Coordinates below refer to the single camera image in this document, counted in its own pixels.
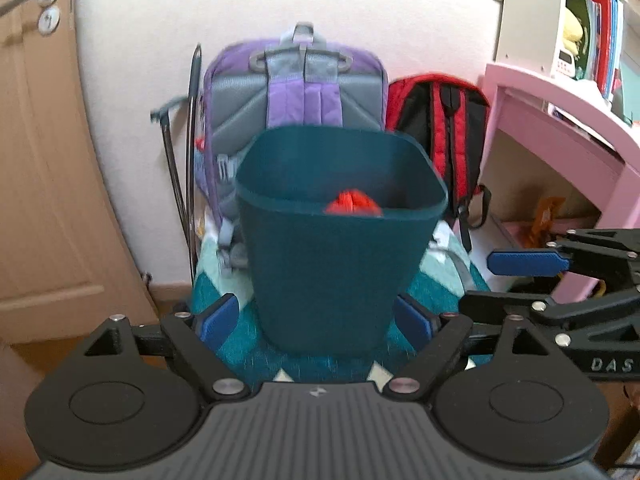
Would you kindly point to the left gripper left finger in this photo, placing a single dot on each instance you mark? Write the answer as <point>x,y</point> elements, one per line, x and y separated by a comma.
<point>215,324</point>

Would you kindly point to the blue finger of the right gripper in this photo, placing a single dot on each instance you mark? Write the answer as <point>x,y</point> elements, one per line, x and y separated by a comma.
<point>494,306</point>
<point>530,262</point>

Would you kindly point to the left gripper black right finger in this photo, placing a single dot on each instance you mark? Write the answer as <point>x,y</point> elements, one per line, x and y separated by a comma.
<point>418,324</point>

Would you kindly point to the orange spiky mesh trash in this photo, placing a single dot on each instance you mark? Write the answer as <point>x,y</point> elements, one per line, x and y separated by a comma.
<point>353,203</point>

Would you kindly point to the teal white zigzag blanket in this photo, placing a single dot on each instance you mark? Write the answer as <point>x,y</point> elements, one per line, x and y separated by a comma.
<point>444,274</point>

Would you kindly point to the red black backpack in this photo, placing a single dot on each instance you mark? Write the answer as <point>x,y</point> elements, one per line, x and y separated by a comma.
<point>448,116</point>

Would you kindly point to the beige wooden door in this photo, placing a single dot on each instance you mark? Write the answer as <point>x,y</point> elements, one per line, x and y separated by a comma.
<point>65,266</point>

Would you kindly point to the pink desk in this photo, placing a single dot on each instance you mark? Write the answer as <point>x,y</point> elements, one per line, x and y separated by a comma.
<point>608,180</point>

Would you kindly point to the purple grey backpack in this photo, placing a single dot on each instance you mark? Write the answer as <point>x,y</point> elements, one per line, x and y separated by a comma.
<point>298,79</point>

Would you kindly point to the colourful books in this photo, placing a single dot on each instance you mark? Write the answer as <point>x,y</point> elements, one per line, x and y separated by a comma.
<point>603,38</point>

